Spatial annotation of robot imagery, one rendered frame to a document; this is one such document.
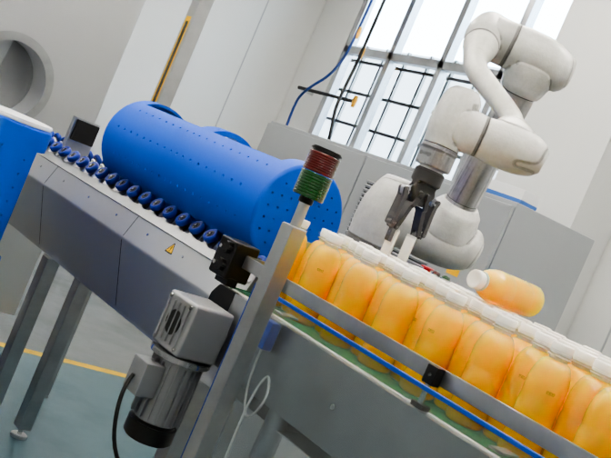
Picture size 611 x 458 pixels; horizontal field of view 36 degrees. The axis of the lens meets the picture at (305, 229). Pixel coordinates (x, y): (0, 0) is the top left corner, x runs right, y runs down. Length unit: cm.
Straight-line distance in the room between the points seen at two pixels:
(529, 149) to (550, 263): 183
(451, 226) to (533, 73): 51
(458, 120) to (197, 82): 566
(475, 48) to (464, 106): 39
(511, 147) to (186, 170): 87
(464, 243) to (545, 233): 115
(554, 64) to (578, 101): 247
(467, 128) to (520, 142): 13
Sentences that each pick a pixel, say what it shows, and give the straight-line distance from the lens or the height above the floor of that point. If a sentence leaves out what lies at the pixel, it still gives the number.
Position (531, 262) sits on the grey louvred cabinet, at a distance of 398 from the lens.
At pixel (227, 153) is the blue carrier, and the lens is 249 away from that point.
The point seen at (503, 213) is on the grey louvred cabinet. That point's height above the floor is 139.
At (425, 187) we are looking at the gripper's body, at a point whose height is 129.
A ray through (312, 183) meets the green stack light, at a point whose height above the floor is 119.
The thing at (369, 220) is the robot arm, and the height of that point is 116.
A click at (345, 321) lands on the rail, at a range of 187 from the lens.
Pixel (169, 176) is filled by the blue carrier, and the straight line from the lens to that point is 264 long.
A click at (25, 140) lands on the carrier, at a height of 98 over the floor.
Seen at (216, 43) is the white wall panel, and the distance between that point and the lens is 784.
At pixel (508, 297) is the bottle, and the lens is 197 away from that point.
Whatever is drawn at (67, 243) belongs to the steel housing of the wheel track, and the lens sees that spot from 310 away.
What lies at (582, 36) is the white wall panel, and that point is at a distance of 541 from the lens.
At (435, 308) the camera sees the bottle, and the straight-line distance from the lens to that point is 180.
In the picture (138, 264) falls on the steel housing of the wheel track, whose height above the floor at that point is 79.
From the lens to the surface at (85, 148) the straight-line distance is 347.
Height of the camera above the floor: 118
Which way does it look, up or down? 3 degrees down
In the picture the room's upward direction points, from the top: 23 degrees clockwise
